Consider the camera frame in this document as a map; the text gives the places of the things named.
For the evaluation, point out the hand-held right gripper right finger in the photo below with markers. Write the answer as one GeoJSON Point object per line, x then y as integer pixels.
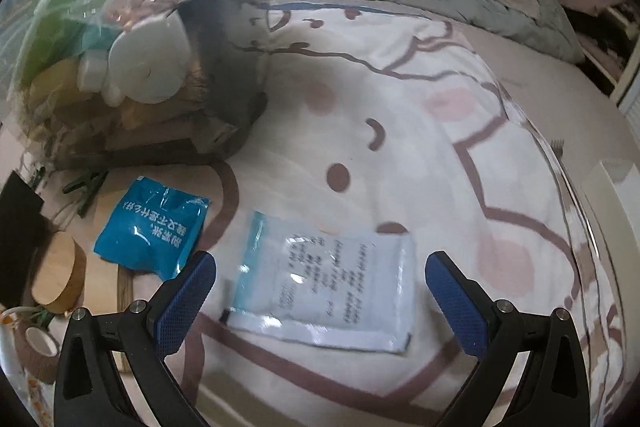
{"type": "Point", "coordinates": [457, 302]}

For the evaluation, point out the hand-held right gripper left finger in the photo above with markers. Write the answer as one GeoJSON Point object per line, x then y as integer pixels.
{"type": "Point", "coordinates": [185, 297]}

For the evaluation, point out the blue packet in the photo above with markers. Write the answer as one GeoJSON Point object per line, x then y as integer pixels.
{"type": "Point", "coordinates": [150, 227]}

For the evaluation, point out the white printed packet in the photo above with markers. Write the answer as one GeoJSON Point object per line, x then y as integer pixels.
{"type": "Point", "coordinates": [325, 282]}

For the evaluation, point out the round wooden block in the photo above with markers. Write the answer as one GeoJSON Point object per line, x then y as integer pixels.
{"type": "Point", "coordinates": [57, 267]}

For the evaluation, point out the green clip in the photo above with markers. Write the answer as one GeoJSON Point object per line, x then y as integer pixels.
{"type": "Point", "coordinates": [35, 177]}
{"type": "Point", "coordinates": [85, 187]}

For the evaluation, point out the brown tape roll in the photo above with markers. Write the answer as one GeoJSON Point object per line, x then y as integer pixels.
{"type": "Point", "coordinates": [40, 357]}

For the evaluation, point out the cartoon printed blanket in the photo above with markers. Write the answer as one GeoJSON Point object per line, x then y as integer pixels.
{"type": "Point", "coordinates": [400, 132]}

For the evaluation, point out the black box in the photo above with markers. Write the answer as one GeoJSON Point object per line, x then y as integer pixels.
{"type": "Point", "coordinates": [20, 217]}

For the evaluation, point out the beige bed sheet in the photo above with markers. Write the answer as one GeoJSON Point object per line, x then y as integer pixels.
{"type": "Point", "coordinates": [550, 97]}

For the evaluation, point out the black wallet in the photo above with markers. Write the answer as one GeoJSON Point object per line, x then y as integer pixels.
{"type": "Point", "coordinates": [225, 72]}

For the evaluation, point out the pile of wooden blocks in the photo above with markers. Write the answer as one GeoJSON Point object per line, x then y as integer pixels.
{"type": "Point", "coordinates": [50, 82]}

